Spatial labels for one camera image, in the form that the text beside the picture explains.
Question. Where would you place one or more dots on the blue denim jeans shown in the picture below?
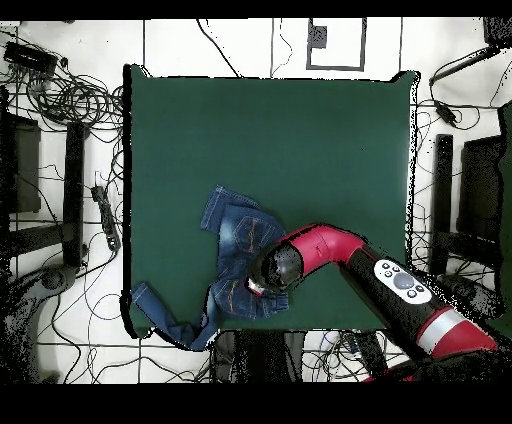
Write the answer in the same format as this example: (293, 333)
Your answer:
(240, 232)

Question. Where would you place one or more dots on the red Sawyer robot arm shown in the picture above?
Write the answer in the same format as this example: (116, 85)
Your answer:
(320, 244)

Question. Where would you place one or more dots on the dark flat panel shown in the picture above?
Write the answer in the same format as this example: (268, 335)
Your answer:
(480, 188)
(26, 172)

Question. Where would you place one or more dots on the black oblong device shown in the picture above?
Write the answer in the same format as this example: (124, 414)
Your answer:
(372, 354)

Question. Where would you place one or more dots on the dark green table cloth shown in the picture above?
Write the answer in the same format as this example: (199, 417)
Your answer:
(340, 160)

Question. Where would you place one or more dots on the black power strip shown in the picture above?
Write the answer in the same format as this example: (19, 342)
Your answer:
(106, 216)

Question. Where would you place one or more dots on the grey round stand foot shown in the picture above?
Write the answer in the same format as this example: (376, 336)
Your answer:
(56, 278)
(476, 296)

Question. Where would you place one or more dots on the black stand beam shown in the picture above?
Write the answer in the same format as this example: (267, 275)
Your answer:
(74, 192)
(442, 200)

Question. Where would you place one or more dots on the black power adapter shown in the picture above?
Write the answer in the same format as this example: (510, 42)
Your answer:
(446, 112)

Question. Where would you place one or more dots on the black tube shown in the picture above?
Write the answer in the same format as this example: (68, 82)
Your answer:
(464, 64)

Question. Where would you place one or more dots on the black box device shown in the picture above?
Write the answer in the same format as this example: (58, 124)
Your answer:
(30, 58)

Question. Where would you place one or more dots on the black box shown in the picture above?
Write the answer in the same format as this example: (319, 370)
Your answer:
(498, 32)

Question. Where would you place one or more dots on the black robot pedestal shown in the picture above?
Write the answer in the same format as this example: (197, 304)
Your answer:
(260, 356)

